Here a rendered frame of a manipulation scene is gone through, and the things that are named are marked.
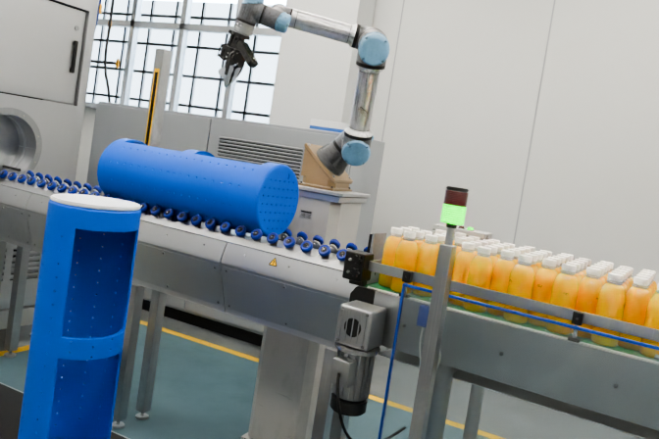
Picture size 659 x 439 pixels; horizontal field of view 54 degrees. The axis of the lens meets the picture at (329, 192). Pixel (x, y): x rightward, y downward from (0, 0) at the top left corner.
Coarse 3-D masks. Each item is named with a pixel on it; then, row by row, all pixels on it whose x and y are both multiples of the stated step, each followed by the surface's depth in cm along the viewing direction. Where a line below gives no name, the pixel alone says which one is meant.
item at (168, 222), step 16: (32, 192) 305; (48, 192) 301; (64, 192) 297; (160, 224) 264; (176, 224) 260; (192, 224) 257; (224, 240) 247; (240, 240) 244; (256, 240) 242; (288, 256) 232; (304, 256) 230; (320, 256) 227
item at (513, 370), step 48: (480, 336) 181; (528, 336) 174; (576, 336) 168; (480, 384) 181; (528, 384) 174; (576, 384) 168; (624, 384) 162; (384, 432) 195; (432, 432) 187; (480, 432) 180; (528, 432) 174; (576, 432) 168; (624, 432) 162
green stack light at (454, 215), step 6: (444, 204) 176; (444, 210) 175; (450, 210) 174; (456, 210) 174; (462, 210) 174; (444, 216) 175; (450, 216) 174; (456, 216) 174; (462, 216) 174; (450, 222) 174; (456, 222) 174; (462, 222) 175
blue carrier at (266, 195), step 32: (128, 160) 272; (160, 160) 265; (192, 160) 259; (224, 160) 254; (128, 192) 274; (160, 192) 262; (192, 192) 253; (224, 192) 245; (256, 192) 238; (288, 192) 254; (256, 224) 241; (288, 224) 258
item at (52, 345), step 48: (48, 240) 199; (96, 240) 223; (48, 288) 198; (96, 288) 224; (48, 336) 198; (96, 336) 225; (48, 384) 198; (96, 384) 226; (48, 432) 199; (96, 432) 225
